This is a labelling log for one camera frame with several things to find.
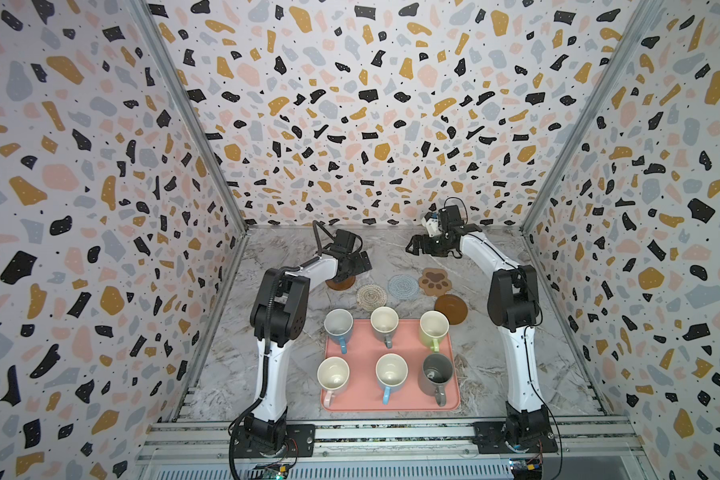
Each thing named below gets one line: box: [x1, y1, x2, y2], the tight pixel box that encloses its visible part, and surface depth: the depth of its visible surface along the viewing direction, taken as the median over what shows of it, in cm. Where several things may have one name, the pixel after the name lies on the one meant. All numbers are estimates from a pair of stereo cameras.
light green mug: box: [419, 310, 450, 353], surface depth 87 cm
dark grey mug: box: [418, 353, 454, 407], surface depth 78 cm
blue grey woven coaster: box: [387, 275, 419, 302], surface depth 105 cm
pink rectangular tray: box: [324, 319, 461, 412], surface depth 84 cm
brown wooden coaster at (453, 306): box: [434, 294, 468, 325], surface depth 100 cm
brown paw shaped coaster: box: [418, 268, 452, 296], surface depth 108 cm
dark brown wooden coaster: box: [325, 276, 356, 291], surface depth 105 cm
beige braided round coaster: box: [356, 284, 387, 312], surface depth 102 cm
